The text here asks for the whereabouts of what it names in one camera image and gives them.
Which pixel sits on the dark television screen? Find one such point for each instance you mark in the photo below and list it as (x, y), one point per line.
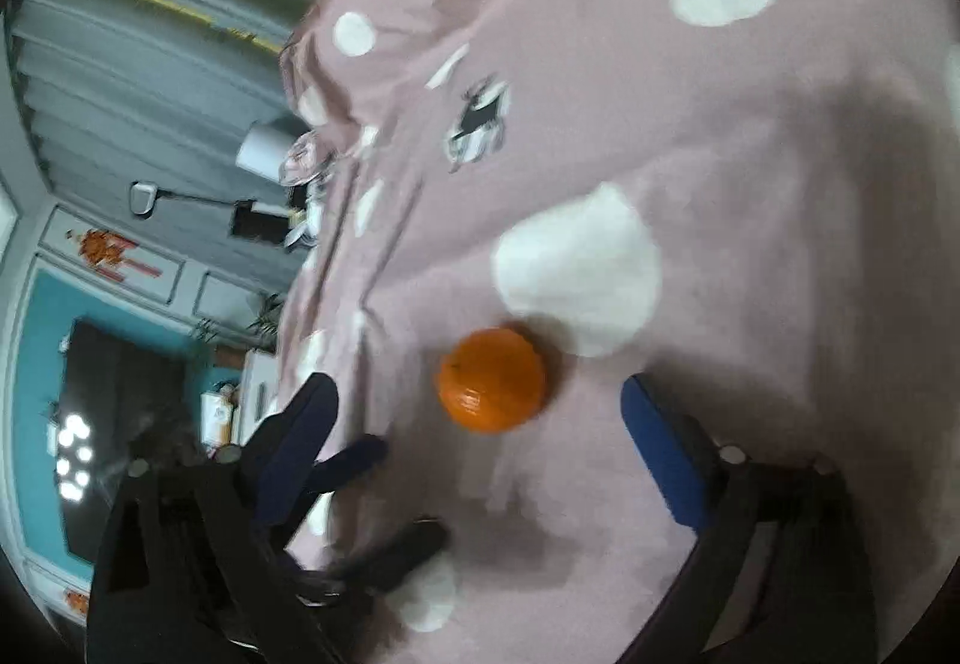
(112, 409)

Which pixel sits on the white cabinet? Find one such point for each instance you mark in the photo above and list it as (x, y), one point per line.
(255, 386)

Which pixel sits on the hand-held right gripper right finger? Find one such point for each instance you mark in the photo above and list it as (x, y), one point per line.
(667, 461)

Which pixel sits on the crumpled pink cloth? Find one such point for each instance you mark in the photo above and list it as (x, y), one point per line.
(304, 157)

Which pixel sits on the black box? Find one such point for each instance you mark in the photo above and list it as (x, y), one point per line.
(259, 221)

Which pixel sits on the pink polka dot blanket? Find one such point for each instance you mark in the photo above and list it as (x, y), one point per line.
(675, 146)

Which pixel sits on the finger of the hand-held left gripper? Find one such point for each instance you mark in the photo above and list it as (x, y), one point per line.
(352, 463)
(397, 550)

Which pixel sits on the potted green plant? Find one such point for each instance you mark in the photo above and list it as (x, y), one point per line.
(262, 319)

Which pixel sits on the grey curtain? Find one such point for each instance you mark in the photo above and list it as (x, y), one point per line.
(150, 71)

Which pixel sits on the orange mandarin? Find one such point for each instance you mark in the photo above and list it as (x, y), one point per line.
(491, 379)

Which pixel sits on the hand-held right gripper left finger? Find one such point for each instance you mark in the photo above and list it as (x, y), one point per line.
(296, 435)

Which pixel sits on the red wall ornament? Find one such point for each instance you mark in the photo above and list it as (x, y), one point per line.
(101, 251)

